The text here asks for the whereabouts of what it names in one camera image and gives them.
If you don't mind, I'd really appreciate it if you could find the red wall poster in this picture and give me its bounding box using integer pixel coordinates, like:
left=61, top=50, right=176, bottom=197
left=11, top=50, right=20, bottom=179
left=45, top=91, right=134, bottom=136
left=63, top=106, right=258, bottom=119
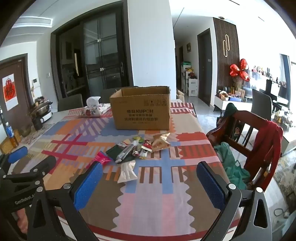
left=2, top=74, right=18, bottom=111

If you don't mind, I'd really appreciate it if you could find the pink snack packet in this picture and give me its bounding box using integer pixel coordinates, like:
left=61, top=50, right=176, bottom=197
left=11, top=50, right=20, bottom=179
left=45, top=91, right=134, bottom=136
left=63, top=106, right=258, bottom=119
left=94, top=151, right=112, bottom=165

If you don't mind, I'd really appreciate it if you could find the teal cloth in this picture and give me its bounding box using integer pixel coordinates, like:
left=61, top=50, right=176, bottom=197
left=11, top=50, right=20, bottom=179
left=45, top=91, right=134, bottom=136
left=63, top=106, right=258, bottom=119
left=214, top=142, right=250, bottom=189

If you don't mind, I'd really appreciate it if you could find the electric cooking pot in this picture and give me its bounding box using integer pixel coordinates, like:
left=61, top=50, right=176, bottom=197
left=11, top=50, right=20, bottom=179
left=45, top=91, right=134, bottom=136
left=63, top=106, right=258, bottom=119
left=27, top=99, right=53, bottom=124

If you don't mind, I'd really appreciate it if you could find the floral tissue pack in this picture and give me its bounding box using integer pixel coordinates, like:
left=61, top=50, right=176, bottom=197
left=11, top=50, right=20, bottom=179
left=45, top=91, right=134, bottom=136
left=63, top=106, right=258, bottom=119
left=80, top=96, right=111, bottom=118

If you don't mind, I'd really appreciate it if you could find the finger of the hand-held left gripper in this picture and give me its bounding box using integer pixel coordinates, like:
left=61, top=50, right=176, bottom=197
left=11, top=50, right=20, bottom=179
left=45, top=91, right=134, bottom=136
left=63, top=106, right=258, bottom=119
left=0, top=146, right=28, bottom=173
left=0, top=156, right=56, bottom=186

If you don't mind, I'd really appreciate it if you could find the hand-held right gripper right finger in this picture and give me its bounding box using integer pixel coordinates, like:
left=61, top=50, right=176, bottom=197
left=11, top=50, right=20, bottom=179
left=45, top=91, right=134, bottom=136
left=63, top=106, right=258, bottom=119
left=196, top=161, right=273, bottom=241

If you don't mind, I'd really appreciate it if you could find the dark wooden chair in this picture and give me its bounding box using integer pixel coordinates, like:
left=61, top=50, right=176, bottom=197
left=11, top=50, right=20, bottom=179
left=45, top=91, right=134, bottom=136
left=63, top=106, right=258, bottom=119
left=206, top=103, right=284, bottom=193

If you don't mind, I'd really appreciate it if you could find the white storage shelf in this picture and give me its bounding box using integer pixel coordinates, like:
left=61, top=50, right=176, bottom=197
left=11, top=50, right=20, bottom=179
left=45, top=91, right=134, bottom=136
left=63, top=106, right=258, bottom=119
left=181, top=61, right=199, bottom=97

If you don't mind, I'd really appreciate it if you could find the dark green snack packet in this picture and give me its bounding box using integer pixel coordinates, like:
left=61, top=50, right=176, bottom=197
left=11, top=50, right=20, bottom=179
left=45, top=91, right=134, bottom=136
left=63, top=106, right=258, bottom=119
left=106, top=145, right=136, bottom=163

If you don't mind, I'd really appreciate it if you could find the grey dining chair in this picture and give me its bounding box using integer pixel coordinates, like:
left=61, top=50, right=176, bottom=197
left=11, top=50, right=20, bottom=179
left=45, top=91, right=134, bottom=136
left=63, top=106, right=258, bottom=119
left=251, top=89, right=273, bottom=121
left=57, top=94, right=84, bottom=112

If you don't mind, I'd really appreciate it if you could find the black mug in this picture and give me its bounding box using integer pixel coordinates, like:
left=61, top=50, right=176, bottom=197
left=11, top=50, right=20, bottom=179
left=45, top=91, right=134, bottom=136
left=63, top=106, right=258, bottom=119
left=32, top=117, right=43, bottom=131

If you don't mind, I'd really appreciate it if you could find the wicker basket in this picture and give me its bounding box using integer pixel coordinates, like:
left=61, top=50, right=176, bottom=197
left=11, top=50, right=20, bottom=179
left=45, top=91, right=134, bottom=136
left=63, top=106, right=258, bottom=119
left=0, top=131, right=23, bottom=154

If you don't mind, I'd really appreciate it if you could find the brown cardboard box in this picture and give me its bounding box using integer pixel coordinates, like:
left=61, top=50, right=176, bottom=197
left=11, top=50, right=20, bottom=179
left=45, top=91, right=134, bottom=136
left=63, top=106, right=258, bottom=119
left=109, top=86, right=171, bottom=131

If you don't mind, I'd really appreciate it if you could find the gold wall light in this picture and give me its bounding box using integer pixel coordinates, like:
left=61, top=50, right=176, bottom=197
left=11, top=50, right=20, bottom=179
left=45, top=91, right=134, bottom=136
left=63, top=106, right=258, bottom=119
left=223, top=34, right=231, bottom=57

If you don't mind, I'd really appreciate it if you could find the beige snack packet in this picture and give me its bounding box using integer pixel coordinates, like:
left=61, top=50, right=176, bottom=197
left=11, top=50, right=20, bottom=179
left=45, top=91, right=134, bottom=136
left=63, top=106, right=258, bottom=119
left=117, top=161, right=137, bottom=184

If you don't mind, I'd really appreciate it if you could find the dark interior door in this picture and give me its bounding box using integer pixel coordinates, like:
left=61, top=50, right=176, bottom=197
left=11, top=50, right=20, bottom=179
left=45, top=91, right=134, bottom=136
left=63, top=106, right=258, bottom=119
left=197, top=28, right=212, bottom=107

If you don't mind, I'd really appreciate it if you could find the blue capped drink bottle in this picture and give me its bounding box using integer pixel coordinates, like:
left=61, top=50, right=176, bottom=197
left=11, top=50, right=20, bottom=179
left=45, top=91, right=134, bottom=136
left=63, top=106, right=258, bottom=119
left=5, top=122, right=19, bottom=147

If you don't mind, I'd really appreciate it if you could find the red ribbon bow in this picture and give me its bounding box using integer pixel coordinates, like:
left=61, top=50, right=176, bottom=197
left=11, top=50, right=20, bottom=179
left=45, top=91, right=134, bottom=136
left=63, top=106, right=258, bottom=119
left=230, top=59, right=251, bottom=82

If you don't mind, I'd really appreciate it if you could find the dark green garment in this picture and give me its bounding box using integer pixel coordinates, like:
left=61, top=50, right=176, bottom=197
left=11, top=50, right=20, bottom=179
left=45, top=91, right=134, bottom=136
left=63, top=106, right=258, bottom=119
left=225, top=103, right=239, bottom=117

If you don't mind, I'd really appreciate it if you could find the kraft paper snack bag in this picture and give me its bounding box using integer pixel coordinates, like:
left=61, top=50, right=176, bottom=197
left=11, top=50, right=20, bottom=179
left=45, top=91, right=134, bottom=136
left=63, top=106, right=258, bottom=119
left=153, top=133, right=172, bottom=152

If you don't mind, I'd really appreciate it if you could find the white low cabinet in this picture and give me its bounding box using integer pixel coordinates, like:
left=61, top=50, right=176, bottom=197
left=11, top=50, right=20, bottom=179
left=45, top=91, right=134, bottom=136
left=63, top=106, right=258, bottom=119
left=214, top=95, right=252, bottom=113

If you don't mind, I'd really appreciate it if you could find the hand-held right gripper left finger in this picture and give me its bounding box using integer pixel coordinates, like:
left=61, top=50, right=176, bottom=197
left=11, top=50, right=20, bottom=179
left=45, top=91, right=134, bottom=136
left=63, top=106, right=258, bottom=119
left=27, top=161, right=104, bottom=241

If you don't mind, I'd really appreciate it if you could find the colourful patterned tablecloth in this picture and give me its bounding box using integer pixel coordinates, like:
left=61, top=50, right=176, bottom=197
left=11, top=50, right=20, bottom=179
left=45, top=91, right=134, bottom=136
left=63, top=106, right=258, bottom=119
left=9, top=102, right=242, bottom=241

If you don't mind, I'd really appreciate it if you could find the red garment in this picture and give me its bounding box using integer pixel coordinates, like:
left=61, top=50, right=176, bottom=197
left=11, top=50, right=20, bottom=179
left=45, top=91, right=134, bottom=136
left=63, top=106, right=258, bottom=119
left=244, top=120, right=284, bottom=178

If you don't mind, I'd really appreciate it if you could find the patterned sofa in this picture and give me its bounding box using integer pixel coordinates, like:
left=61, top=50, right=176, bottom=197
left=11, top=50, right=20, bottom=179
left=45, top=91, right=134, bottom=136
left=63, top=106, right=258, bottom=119
left=273, top=149, right=296, bottom=202

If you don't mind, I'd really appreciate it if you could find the brown entrance door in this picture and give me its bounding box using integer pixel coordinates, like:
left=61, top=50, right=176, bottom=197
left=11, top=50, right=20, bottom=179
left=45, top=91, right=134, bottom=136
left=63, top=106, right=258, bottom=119
left=0, top=54, right=33, bottom=131

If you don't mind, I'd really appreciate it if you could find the black silver snack packet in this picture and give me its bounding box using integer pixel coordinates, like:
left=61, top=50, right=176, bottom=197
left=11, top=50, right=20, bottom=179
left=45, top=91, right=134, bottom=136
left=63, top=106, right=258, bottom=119
left=115, top=144, right=139, bottom=163

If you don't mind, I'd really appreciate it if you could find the dark glass sliding door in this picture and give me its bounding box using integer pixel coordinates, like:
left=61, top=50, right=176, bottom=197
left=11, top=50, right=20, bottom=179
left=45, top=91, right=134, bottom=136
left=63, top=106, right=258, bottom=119
left=51, top=0, right=135, bottom=100

